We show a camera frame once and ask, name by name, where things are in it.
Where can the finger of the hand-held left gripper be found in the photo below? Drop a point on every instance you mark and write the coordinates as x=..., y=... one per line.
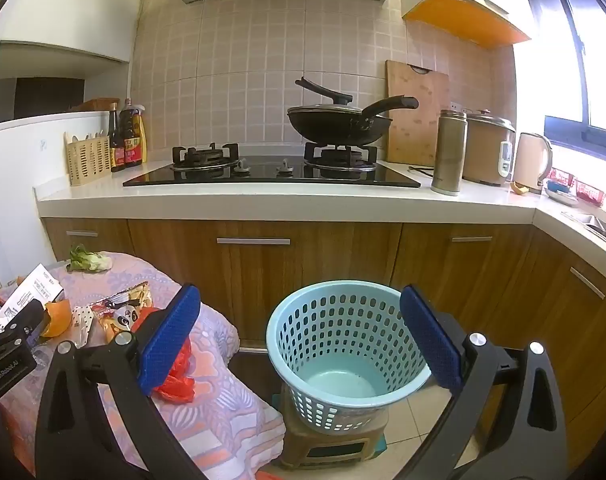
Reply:
x=23, y=317

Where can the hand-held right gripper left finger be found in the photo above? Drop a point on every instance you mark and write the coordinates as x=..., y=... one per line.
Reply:
x=168, y=340

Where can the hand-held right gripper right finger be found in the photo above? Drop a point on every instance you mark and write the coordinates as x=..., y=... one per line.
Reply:
x=430, y=340

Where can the white paper carton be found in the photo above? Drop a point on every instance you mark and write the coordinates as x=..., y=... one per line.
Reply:
x=33, y=290

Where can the red plastic bag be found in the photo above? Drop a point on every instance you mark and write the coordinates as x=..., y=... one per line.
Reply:
x=178, y=385

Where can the colourful snack packet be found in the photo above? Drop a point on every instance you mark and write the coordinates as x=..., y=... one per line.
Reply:
x=123, y=310

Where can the white patterned cloth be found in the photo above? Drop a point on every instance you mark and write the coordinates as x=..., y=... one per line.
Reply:
x=84, y=322

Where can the light blue plastic basket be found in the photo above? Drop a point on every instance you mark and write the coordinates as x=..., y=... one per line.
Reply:
x=343, y=385

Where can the pink patterned table cloth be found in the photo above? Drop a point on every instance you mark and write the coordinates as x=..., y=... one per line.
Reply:
x=218, y=410

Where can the small bok choy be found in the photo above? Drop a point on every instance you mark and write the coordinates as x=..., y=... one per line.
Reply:
x=88, y=259

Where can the wooden base cabinet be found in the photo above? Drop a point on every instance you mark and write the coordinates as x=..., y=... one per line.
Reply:
x=333, y=255

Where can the brown plastic stool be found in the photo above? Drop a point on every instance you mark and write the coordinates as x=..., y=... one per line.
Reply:
x=333, y=452

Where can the dark utensil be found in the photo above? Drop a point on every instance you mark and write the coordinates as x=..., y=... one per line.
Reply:
x=420, y=170

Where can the beige utensil basket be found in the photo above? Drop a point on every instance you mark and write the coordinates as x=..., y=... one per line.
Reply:
x=88, y=160

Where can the small orange peel piece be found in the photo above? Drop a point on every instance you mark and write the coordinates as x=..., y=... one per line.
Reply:
x=519, y=188

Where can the white kitchen countertop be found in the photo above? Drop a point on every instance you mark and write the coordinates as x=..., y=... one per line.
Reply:
x=283, y=200

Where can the metal thermos flask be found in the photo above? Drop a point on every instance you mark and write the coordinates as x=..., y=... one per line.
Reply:
x=449, y=155

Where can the black gas stove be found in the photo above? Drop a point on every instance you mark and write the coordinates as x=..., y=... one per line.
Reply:
x=263, y=177

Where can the beige rice cooker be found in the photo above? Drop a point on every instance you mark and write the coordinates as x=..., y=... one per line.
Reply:
x=485, y=155

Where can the plate with blue sponge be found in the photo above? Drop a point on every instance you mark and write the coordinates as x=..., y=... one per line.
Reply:
x=560, y=195

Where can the slim dark sauce bottle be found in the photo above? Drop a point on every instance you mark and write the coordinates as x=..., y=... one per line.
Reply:
x=116, y=145

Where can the steel kitchen sink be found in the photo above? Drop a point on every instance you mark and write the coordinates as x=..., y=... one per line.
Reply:
x=598, y=227

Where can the large red label sauce bottle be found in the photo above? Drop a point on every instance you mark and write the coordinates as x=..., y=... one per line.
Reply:
x=135, y=140

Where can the cream electric kettle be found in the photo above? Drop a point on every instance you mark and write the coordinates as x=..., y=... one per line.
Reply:
x=530, y=160

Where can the wooden cutting board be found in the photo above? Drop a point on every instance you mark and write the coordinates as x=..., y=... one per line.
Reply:
x=418, y=125

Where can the red printed packets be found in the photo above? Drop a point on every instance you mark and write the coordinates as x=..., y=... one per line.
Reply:
x=590, y=192

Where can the wooden tray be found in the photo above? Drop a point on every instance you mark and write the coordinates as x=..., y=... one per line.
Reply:
x=95, y=105

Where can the black wok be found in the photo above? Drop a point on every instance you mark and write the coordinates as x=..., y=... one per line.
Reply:
x=333, y=130

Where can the glass wok lid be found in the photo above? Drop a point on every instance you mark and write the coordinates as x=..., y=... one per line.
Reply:
x=323, y=108

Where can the window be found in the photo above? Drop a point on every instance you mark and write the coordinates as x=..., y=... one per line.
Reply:
x=578, y=60

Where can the orange and cream wall cabinet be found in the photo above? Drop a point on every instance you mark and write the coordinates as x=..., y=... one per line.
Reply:
x=463, y=10

